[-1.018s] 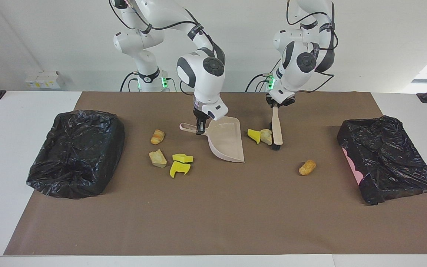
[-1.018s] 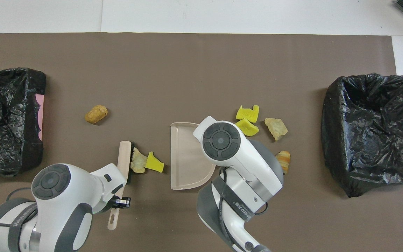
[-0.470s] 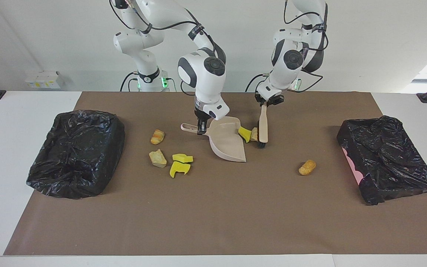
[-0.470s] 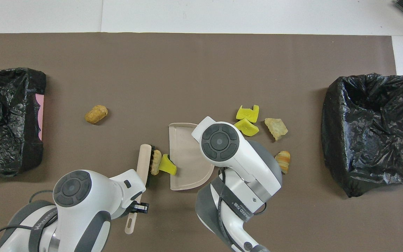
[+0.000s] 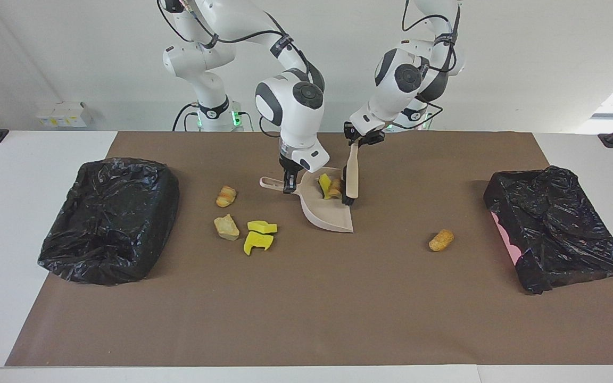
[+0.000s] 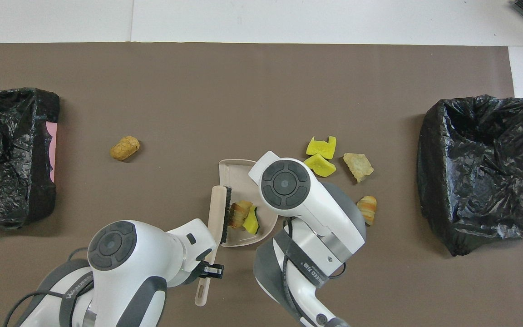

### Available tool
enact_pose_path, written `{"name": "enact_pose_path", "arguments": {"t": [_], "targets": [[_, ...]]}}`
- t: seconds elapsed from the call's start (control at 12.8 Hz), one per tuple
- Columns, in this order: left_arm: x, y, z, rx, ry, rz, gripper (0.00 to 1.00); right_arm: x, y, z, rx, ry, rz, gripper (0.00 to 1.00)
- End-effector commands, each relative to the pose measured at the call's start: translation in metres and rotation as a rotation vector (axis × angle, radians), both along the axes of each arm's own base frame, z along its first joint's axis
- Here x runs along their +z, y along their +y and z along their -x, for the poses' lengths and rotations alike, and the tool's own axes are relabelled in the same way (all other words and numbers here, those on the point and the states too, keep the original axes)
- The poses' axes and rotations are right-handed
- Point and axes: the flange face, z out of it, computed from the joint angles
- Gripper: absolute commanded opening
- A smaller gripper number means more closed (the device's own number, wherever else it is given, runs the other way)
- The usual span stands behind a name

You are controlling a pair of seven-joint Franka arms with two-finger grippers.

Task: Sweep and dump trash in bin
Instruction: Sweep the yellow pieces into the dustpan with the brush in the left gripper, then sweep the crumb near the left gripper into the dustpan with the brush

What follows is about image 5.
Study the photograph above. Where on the pink bin with black bag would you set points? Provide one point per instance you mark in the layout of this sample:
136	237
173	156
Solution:
556	223

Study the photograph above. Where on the flaky croissant pastry piece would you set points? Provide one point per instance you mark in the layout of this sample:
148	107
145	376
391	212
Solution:
337	187

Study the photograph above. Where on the brown bread roll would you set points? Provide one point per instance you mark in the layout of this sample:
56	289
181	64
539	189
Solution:
441	240

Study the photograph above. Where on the yellow slice with green rind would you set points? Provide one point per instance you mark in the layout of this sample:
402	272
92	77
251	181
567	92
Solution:
325	183

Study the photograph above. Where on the beige brush black bristles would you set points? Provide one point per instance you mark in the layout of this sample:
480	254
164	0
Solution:
353	175

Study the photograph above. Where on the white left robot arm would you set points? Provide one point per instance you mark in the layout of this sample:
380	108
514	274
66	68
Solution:
391	101

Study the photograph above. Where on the yellow wedge chunk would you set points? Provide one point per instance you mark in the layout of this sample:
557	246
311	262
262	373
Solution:
261	226

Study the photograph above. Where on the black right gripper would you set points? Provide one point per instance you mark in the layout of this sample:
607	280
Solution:
287	166

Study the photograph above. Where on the brown table mat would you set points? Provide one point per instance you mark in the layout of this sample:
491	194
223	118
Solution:
306	335

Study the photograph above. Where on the bin lined with black bag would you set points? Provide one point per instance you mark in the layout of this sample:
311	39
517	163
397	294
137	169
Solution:
109	223

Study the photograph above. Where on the beige plastic dustpan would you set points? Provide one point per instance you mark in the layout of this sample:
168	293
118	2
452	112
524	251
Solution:
328	215

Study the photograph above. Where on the pale flaky pastry chunk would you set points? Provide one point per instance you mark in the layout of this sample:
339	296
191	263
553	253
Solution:
226	227

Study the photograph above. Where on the small striped croissant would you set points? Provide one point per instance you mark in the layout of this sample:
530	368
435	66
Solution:
226	197

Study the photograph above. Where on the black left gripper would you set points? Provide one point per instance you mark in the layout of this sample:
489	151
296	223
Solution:
367	135

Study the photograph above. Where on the notched yellow chunk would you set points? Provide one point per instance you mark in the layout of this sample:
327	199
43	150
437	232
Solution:
256	242

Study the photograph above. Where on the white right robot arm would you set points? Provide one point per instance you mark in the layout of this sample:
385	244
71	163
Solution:
290	106

